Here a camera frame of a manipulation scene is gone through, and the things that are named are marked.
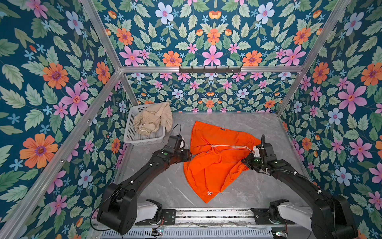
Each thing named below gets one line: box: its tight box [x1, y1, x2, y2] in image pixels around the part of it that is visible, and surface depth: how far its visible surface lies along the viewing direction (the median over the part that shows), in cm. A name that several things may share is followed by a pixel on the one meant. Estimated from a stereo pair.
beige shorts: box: [133, 101, 173, 135], surface depth 107 cm
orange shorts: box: [183, 120, 262, 204], surface depth 94 cm
